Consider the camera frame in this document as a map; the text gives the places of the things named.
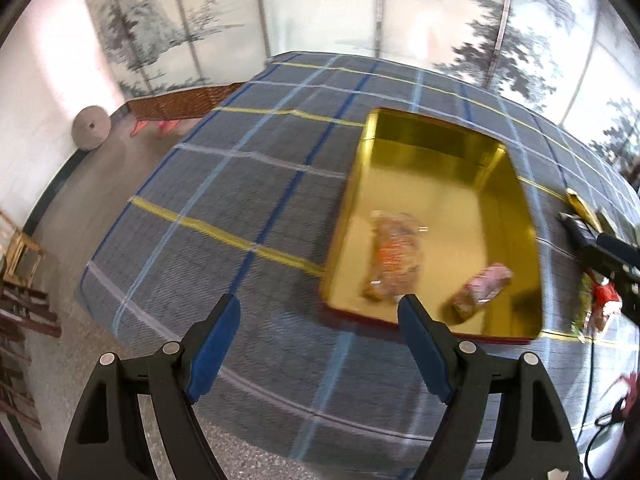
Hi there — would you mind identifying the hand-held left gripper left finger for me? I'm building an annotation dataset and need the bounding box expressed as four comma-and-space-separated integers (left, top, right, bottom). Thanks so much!
57, 294, 242, 480

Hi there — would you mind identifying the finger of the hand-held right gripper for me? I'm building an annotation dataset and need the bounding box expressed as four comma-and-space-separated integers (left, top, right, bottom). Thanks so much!
559, 212, 601, 250

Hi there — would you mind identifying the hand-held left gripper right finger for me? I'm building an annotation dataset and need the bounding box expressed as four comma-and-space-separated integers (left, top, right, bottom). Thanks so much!
397, 294, 586, 480

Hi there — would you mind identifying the small yellow snack packet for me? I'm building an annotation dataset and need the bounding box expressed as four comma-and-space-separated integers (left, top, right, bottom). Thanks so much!
564, 188, 618, 235

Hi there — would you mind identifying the red snack packet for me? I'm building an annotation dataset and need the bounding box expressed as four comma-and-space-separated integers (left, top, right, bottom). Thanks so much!
582, 270, 623, 333

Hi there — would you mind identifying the pink snack packet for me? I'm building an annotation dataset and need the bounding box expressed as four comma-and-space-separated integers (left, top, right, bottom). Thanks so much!
451, 262, 514, 321

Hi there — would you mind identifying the orange clear snack packet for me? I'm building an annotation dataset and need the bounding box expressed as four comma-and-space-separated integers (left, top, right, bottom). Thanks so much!
362, 210, 426, 306

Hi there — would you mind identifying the red and gold tin box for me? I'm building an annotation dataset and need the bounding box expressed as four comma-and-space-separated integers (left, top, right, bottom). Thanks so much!
320, 107, 546, 345

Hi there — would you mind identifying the grey plaid tablecloth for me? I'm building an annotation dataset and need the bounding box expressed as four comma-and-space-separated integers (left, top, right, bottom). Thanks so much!
75, 51, 640, 478

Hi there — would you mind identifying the dark wooden rack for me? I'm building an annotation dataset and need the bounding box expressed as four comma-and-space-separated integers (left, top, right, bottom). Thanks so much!
0, 280, 63, 431

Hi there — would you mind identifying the light wooden chair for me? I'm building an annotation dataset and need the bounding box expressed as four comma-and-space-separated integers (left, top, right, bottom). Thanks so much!
0, 210, 46, 286

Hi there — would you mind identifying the brown woven bench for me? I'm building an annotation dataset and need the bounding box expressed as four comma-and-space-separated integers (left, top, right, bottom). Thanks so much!
125, 84, 241, 122

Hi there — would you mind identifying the grey round stone disc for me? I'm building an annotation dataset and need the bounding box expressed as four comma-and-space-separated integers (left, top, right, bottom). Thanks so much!
72, 105, 112, 151

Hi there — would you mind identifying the folding screen with painted trees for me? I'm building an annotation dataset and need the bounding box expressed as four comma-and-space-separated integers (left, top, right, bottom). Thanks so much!
80, 0, 640, 181

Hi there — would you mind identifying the black cable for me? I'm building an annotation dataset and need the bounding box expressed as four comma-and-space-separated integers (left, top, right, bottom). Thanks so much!
585, 397, 640, 476

